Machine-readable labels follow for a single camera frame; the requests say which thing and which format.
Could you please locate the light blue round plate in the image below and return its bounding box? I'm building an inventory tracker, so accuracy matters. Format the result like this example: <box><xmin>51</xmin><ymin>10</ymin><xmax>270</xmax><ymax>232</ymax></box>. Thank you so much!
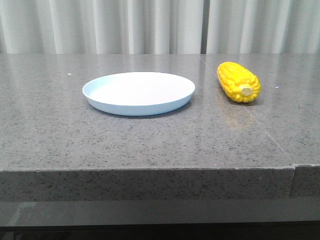
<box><xmin>82</xmin><ymin>72</ymin><xmax>196</xmax><ymax>117</ymax></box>

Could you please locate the yellow plastic corn cob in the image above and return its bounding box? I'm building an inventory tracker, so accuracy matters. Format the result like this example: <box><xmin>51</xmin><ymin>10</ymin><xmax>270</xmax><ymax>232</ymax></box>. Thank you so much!
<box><xmin>217</xmin><ymin>61</ymin><xmax>261</xmax><ymax>103</ymax></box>

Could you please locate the white pleated curtain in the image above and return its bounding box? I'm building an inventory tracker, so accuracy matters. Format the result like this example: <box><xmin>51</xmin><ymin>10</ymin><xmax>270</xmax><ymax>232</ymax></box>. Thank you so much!
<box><xmin>0</xmin><ymin>0</ymin><xmax>320</xmax><ymax>54</ymax></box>

